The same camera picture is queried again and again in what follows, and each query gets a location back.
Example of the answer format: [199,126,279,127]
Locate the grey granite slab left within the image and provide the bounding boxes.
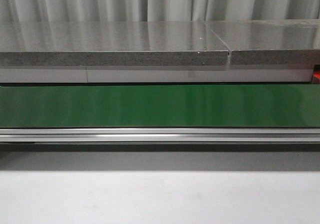
[0,21,229,67]

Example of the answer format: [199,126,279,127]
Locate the grey granite slab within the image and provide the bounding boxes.
[206,19,320,69]
[0,21,229,67]

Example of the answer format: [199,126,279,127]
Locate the green conveyor belt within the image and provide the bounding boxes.
[0,84,320,128]

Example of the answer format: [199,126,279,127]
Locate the grey granite slab right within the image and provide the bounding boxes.
[206,19,320,69]

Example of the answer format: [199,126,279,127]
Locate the red plastic tray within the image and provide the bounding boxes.
[311,71,320,84]

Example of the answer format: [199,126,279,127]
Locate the grey curtain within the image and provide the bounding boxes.
[0,0,320,21]

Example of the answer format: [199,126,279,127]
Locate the aluminium conveyor frame rail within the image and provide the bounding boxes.
[0,128,320,143]

